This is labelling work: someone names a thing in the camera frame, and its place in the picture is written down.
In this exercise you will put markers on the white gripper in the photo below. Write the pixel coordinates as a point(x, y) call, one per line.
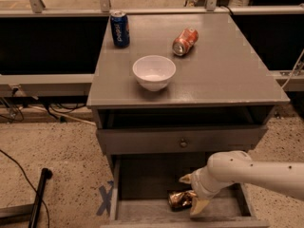
point(197, 183)

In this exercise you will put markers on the orange gold can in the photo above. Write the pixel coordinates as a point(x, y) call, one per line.
point(179, 200)

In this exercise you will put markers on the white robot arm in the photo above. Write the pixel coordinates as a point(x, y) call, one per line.
point(224, 169)

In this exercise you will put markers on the round metal drawer knob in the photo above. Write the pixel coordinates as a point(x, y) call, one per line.
point(183, 143)

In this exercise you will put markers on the grey open middle drawer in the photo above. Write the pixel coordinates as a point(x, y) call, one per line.
point(142, 183)

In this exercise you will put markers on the grey top drawer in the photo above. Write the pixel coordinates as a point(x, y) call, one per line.
point(148, 131)

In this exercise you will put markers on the grey wooden drawer cabinet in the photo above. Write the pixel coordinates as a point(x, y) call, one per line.
point(220, 70)

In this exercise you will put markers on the red soda can lying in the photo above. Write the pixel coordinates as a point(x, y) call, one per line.
point(183, 43)

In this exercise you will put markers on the blue pepsi can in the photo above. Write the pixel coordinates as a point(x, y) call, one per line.
point(119, 28)

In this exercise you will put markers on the white plastic bowl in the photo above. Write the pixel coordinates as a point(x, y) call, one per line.
point(154, 72)

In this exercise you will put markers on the black metal stand leg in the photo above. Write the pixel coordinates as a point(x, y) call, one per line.
point(27, 212)

